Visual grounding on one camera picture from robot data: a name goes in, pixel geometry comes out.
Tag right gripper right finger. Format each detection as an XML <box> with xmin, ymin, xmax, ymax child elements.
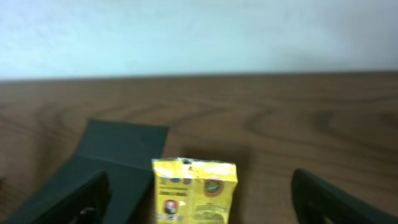
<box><xmin>291</xmin><ymin>169</ymin><xmax>397</xmax><ymax>224</ymax></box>

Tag dark green box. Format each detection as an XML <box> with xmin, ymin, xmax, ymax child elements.
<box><xmin>5</xmin><ymin>120</ymin><xmax>169</xmax><ymax>223</ymax></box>

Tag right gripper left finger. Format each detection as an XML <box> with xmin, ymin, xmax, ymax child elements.
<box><xmin>27</xmin><ymin>170</ymin><xmax>111</xmax><ymax>224</ymax></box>

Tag yellow snack packet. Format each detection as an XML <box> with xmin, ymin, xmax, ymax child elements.
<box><xmin>152</xmin><ymin>157</ymin><xmax>238</xmax><ymax>224</ymax></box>

